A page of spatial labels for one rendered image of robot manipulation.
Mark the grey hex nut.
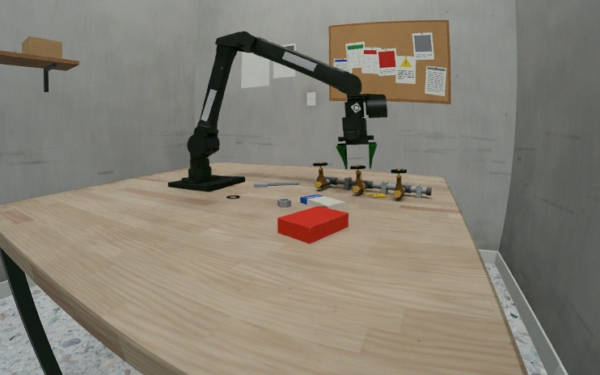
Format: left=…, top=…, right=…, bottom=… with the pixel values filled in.
left=277, top=199, right=291, bottom=208

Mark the red rectangular block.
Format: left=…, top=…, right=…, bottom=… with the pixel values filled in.
left=277, top=206, right=349, bottom=244

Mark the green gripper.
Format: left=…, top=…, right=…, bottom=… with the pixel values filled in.
left=336, top=135, right=377, bottom=170

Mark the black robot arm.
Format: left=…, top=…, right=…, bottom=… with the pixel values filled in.
left=182, top=32, right=387, bottom=184

